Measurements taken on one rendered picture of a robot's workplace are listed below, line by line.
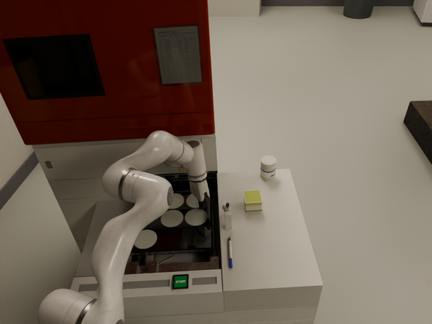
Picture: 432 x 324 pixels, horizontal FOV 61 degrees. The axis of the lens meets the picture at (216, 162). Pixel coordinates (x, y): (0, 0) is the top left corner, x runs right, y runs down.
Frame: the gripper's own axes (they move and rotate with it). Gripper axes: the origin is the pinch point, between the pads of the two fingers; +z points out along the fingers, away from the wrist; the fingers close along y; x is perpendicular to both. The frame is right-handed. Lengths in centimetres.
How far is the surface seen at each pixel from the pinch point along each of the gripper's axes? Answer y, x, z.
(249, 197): 18.9, 13.4, -8.7
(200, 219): 5.2, -4.7, 2.9
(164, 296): 33.3, -35.1, 1.5
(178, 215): -2.7, -11.5, 1.8
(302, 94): -173, 223, 68
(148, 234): -0.3, -27.1, 2.1
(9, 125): -211, -67, 13
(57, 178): -47, -51, -13
